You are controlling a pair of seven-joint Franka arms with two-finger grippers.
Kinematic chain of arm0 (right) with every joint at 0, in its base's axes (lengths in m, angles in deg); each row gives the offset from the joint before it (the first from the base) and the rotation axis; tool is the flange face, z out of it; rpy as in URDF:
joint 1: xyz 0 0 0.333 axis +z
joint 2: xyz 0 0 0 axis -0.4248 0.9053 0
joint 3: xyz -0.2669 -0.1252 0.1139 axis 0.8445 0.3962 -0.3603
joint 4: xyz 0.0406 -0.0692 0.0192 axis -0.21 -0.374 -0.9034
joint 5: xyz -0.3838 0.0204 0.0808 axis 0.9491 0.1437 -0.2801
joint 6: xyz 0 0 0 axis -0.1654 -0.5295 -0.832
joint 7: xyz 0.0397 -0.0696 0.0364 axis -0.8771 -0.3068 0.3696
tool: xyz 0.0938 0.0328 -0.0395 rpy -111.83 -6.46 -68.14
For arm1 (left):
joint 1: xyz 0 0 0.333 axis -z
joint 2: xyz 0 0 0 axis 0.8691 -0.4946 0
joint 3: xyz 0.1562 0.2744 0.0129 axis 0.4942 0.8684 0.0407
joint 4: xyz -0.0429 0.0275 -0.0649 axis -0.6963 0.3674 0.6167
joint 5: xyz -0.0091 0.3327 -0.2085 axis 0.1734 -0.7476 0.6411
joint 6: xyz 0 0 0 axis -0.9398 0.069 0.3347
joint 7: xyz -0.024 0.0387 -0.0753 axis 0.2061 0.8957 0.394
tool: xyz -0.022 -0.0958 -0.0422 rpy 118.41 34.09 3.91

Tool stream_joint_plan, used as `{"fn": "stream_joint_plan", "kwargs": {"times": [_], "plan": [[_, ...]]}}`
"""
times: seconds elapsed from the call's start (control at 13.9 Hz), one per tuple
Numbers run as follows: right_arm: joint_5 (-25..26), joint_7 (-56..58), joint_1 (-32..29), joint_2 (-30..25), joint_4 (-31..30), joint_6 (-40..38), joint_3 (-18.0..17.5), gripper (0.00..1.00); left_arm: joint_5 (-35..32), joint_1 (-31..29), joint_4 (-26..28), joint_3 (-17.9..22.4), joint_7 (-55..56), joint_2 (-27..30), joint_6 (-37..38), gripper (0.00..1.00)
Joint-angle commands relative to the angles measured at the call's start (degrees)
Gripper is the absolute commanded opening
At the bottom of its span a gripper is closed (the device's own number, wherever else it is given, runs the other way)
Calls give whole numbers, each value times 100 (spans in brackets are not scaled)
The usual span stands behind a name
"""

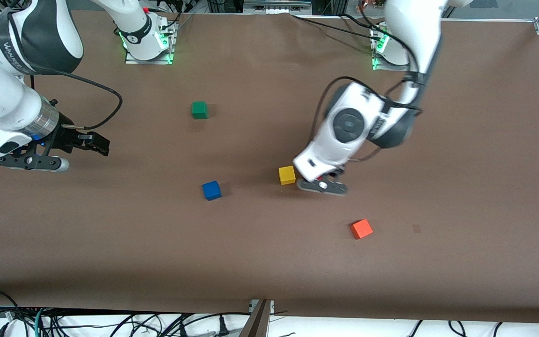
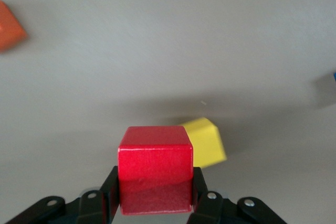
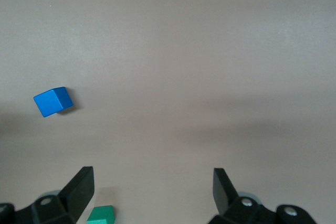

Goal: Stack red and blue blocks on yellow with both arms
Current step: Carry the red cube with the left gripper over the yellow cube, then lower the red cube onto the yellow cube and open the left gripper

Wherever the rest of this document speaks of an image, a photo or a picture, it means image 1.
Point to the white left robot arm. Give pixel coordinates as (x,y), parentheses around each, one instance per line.
(414,28)

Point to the blue wooden cube block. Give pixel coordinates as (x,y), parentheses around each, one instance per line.
(211,191)

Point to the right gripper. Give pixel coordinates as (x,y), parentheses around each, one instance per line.
(69,139)

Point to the grey metal rail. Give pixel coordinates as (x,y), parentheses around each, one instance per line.
(274,5)

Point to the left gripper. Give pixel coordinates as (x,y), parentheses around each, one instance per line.
(337,172)

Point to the green wooden cube block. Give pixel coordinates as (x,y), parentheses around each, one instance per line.
(199,110)

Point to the brown table cover sheet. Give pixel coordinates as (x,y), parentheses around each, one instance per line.
(269,262)

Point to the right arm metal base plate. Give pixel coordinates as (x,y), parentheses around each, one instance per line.
(150,62)

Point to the dark metal support beam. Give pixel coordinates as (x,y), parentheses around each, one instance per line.
(258,323)

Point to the yellow wooden cube block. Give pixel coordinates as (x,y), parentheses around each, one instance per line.
(287,175)

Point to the orange wooden cube block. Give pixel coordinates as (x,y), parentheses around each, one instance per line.
(361,229)

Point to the black power plug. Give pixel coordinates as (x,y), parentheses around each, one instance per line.
(223,327)

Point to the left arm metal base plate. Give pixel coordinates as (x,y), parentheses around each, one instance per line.
(391,68)

